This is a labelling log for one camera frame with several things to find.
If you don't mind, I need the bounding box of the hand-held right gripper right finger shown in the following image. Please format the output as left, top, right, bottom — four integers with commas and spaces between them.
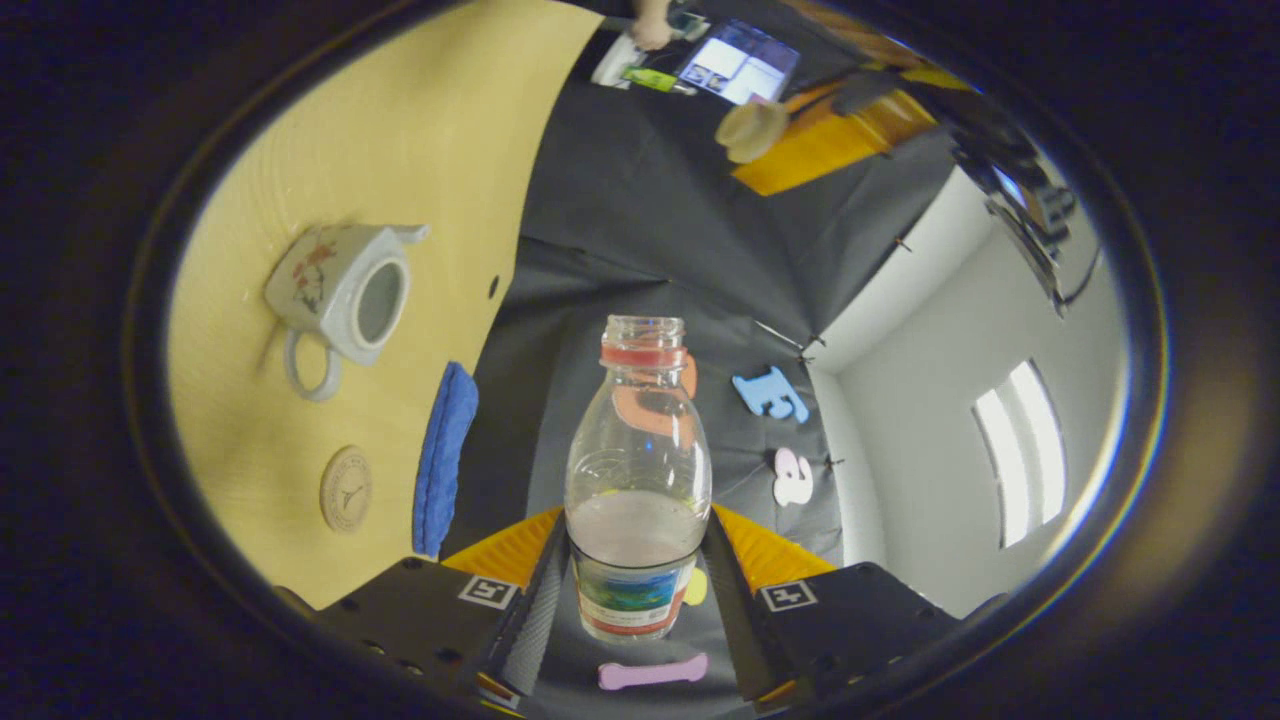
700, 503, 1006, 711

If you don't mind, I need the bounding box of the clear plastic water bottle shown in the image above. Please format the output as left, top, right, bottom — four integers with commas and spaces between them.
563, 315, 713, 641

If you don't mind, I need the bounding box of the computer monitor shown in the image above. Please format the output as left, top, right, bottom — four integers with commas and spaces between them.
678, 20, 801, 106

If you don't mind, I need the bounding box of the white floral teacup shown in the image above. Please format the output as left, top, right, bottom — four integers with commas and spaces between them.
265, 223, 431, 403

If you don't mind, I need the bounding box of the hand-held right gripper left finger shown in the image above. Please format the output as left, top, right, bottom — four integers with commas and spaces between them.
275, 505, 566, 706

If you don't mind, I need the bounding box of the black backdrop cloth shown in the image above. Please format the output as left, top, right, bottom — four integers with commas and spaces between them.
440, 0, 961, 716

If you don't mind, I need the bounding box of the white teacup lid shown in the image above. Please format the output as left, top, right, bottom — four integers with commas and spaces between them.
715, 100, 791, 166

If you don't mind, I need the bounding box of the green drink bottle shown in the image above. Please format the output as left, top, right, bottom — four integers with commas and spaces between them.
622, 66, 696, 96

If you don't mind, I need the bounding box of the folded blue towel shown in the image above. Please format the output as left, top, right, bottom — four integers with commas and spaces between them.
413, 362, 480, 559

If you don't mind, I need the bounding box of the round brown coaster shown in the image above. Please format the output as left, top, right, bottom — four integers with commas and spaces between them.
320, 446, 374, 534

